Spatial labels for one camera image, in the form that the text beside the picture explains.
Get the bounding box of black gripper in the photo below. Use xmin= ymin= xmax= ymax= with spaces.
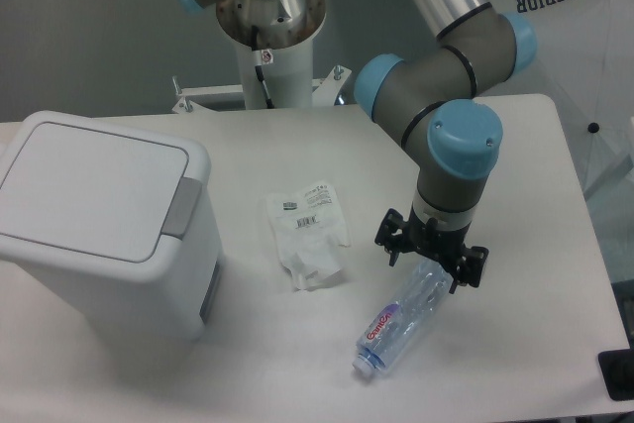
xmin=374 ymin=208 xmax=489 ymax=293

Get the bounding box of white push-top trash can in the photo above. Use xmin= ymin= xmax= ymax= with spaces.
xmin=1 ymin=111 xmax=222 ymax=339

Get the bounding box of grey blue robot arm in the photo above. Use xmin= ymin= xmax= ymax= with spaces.
xmin=179 ymin=0 xmax=537 ymax=287

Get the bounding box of clear plastic water bottle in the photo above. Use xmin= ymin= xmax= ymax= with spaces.
xmin=353 ymin=259 xmax=453 ymax=379

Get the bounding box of crumpled white plastic wrapper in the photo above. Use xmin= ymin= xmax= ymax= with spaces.
xmin=265 ymin=180 xmax=351 ymax=290

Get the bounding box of black device at edge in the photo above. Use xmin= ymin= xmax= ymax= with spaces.
xmin=597 ymin=349 xmax=633 ymax=401

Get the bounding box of white Superior umbrella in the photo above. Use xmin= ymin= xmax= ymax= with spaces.
xmin=491 ymin=0 xmax=633 ymax=197

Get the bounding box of white metal base frame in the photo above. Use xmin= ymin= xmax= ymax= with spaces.
xmin=171 ymin=64 xmax=353 ymax=114

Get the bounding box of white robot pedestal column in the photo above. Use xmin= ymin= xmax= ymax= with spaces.
xmin=234 ymin=40 xmax=313 ymax=109

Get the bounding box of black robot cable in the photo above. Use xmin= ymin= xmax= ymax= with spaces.
xmin=250 ymin=25 xmax=276 ymax=110

